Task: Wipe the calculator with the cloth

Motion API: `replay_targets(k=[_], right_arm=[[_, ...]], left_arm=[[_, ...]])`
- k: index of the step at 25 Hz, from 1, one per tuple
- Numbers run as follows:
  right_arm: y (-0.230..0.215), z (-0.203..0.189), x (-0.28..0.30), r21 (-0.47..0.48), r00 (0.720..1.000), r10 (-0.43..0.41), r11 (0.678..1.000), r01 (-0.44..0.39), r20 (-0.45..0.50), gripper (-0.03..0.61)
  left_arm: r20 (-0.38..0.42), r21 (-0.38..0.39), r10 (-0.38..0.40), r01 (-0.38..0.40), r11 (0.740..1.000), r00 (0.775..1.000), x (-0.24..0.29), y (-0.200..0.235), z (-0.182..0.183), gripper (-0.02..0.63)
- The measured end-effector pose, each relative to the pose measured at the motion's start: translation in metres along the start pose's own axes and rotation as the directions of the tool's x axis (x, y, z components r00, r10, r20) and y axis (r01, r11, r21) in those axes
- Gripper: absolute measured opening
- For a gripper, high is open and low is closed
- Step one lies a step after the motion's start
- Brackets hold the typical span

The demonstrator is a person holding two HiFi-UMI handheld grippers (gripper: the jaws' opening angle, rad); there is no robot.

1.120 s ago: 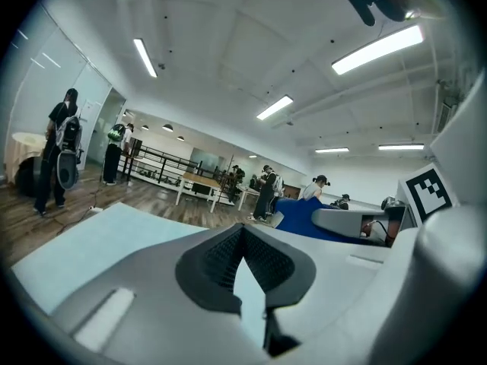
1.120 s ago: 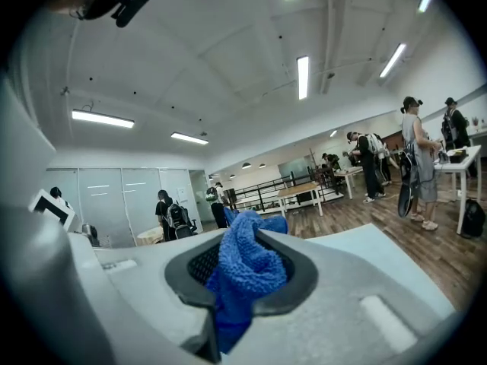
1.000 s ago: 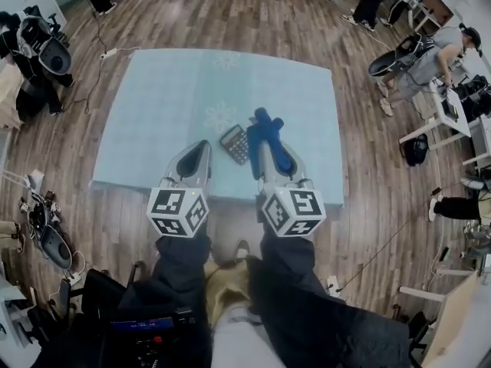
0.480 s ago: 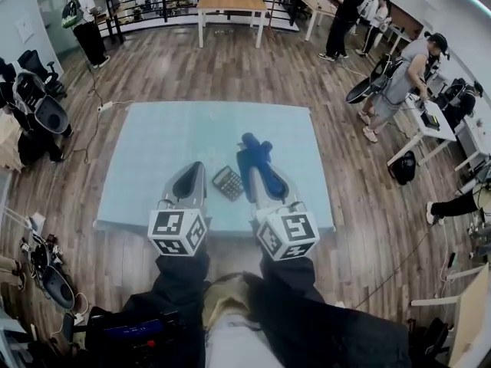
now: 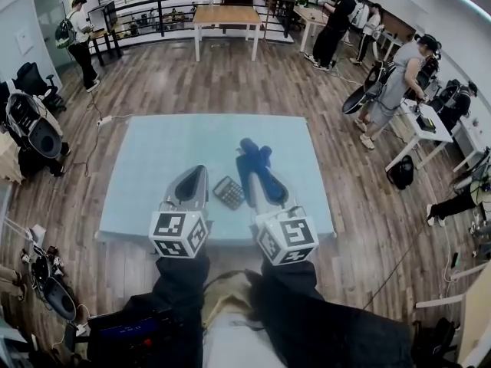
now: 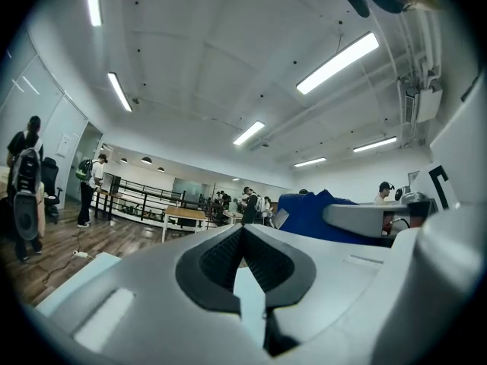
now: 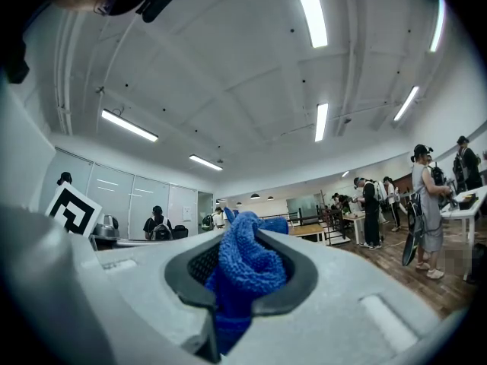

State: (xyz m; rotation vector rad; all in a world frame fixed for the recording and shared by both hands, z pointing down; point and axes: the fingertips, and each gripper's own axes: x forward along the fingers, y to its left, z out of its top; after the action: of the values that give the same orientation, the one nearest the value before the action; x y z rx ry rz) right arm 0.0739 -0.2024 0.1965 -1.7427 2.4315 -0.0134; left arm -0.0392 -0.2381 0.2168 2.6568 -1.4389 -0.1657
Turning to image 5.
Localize black frame wooden desk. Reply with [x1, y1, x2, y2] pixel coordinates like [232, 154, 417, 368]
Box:
[87, 0, 124, 67]

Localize green backpack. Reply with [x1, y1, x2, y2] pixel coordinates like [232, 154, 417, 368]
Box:
[54, 18, 77, 50]

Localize person's torso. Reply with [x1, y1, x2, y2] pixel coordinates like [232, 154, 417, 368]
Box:
[202, 269, 287, 368]

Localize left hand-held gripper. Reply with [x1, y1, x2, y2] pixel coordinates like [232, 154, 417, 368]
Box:
[148, 165, 210, 259]

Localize black desktop device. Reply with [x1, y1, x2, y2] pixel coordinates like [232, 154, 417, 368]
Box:
[416, 113, 437, 133]

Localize white wall notice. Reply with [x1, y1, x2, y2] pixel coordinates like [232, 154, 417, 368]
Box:
[15, 28, 38, 56]

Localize light blue floral tablecloth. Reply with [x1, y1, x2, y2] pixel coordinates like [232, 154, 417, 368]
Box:
[94, 113, 338, 245]

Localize black calculator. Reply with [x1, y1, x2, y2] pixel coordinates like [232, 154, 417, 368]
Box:
[212, 175, 246, 211]

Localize black metal railing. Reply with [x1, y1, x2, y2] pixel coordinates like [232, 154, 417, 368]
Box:
[87, 0, 296, 49]

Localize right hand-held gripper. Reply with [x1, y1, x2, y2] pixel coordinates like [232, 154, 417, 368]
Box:
[245, 170, 319, 266]

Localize black bag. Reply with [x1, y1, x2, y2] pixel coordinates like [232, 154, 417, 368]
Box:
[412, 316, 461, 366]

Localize person's left forearm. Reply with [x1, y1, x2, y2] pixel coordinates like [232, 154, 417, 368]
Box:
[126, 245, 211, 321]

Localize black office chair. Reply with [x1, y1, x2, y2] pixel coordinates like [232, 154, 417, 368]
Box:
[15, 61, 67, 113]

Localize person's right forearm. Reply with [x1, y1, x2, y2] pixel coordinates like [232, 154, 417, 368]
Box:
[247, 258, 414, 368]

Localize white frame wooden desk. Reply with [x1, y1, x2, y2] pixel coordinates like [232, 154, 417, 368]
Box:
[415, 261, 491, 366]

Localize blue cloth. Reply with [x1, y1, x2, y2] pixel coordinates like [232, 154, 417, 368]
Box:
[235, 137, 289, 203]

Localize grey black shell backpack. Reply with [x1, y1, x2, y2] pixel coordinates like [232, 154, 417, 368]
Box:
[5, 92, 64, 159]
[32, 245, 77, 321]
[341, 60, 397, 115]

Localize black device with blue screen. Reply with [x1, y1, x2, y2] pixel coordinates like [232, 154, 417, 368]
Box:
[87, 307, 181, 368]

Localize white round backpack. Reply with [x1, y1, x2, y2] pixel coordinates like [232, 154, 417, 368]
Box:
[351, 0, 370, 28]

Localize wooden table white legs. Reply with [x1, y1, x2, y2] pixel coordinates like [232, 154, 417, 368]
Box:
[191, 5, 264, 63]
[293, 5, 334, 53]

